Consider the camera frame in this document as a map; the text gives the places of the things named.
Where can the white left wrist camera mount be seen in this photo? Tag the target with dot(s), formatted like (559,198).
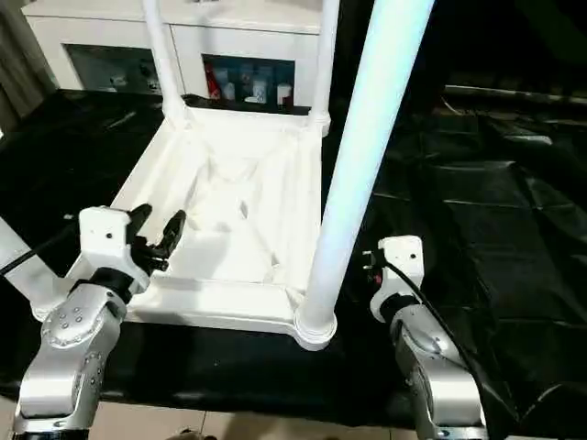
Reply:
(103,238)

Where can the white plastic table leg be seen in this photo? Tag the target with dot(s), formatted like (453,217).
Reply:
(23,261)
(362,137)
(162,59)
(325,59)

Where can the black work mat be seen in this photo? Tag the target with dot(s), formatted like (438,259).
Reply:
(481,206)

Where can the red white bottle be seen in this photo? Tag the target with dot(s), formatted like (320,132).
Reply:
(212,82)

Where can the dark shoe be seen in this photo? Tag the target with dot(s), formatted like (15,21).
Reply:
(192,433)

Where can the grey curtain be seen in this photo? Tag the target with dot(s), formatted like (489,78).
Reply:
(20,59)

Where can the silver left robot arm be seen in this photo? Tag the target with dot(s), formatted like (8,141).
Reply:
(73,339)

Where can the white plastic table top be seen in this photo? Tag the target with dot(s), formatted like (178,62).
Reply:
(229,206)

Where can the white glass door cabinet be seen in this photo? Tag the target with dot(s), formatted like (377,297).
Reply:
(114,27)

